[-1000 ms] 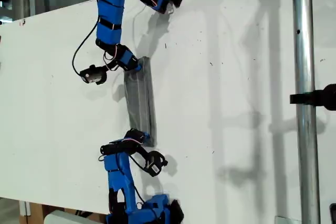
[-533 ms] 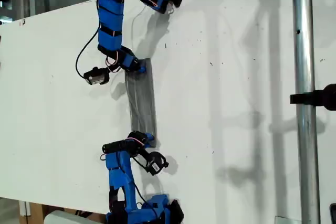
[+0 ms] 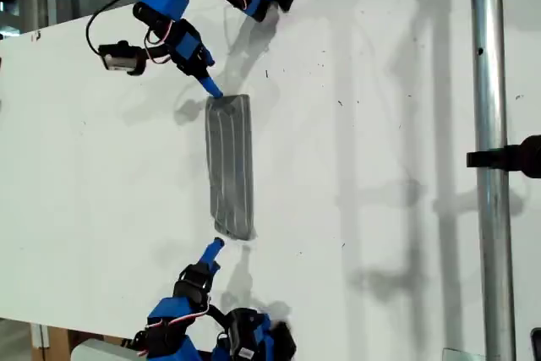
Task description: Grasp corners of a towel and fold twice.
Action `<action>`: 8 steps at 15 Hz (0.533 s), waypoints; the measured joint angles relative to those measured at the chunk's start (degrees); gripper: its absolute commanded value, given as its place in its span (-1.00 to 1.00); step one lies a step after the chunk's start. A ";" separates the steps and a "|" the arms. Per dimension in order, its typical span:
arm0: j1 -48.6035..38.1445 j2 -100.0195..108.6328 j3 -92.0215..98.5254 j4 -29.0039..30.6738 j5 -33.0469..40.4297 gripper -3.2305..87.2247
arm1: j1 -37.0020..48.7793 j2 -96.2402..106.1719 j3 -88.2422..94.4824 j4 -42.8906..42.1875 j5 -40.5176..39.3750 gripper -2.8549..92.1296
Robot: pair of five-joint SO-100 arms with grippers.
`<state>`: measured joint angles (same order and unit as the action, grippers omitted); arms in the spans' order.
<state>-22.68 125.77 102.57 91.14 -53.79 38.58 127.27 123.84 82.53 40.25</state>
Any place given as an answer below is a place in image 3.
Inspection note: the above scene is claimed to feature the dark device at edge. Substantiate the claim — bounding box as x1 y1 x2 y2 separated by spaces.
529 326 541 361

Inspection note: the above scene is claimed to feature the grey striped towel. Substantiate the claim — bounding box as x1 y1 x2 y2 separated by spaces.
204 92 259 242

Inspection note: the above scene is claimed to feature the camera black stalk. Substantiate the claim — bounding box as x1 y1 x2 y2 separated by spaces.
144 46 174 65
207 304 232 328

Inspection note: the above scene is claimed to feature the steel post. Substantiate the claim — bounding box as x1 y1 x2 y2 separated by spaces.
468 0 517 361

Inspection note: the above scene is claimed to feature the black clamp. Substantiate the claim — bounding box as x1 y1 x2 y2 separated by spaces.
466 134 541 179

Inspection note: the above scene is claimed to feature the wooden table leg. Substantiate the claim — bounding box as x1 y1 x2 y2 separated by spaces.
30 322 72 361

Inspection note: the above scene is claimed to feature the camera black cable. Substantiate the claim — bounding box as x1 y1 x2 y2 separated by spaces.
85 0 150 56

